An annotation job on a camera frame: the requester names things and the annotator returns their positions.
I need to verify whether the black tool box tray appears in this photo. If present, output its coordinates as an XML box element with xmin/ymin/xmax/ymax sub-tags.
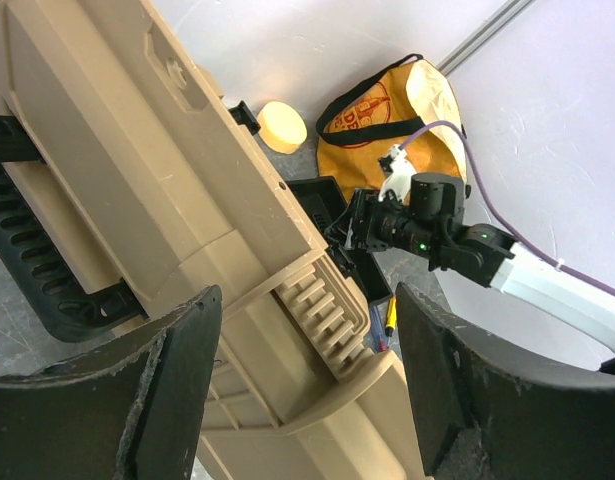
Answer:
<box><xmin>287</xmin><ymin>176</ymin><xmax>392</xmax><ymax>306</ymax></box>

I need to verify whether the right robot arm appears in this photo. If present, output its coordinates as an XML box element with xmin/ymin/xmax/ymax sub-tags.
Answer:
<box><xmin>325</xmin><ymin>173</ymin><xmax>615</xmax><ymax>354</ymax></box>

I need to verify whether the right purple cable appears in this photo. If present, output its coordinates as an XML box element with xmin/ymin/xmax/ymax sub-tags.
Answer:
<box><xmin>399</xmin><ymin>120</ymin><xmax>615</xmax><ymax>303</ymax></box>

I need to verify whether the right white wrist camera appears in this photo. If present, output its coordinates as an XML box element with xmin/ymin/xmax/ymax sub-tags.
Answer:
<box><xmin>378</xmin><ymin>145</ymin><xmax>416</xmax><ymax>202</ymax></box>

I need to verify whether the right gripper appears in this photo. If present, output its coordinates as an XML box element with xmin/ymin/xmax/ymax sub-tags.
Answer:
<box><xmin>324</xmin><ymin>189</ymin><xmax>412</xmax><ymax>273</ymax></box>

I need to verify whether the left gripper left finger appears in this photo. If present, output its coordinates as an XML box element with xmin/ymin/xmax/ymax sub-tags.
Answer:
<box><xmin>0</xmin><ymin>285</ymin><xmax>222</xmax><ymax>479</ymax></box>

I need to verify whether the yellow and black screwdriver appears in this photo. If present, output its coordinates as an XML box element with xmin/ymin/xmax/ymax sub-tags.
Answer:
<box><xmin>384</xmin><ymin>296</ymin><xmax>397</xmax><ymax>338</ymax></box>

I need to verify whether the yellow round sponge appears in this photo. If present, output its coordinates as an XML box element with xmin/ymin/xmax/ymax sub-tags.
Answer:
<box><xmin>257</xmin><ymin>101</ymin><xmax>307</xmax><ymax>154</ymax></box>

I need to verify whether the yellow and cream tote bag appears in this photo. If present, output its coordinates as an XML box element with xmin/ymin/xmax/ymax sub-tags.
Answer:
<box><xmin>316</xmin><ymin>53</ymin><xmax>467</xmax><ymax>201</ymax></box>

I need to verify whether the blue and red screwdriver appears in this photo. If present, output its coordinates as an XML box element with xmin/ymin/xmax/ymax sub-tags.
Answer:
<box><xmin>369</xmin><ymin>306</ymin><xmax>389</xmax><ymax>352</ymax></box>

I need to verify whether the tan plastic tool box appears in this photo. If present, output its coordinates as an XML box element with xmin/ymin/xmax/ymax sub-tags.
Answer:
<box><xmin>0</xmin><ymin>1</ymin><xmax>424</xmax><ymax>479</ymax></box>

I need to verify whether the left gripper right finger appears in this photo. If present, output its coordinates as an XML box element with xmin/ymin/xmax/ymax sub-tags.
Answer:
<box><xmin>396</xmin><ymin>283</ymin><xmax>615</xmax><ymax>479</ymax></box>

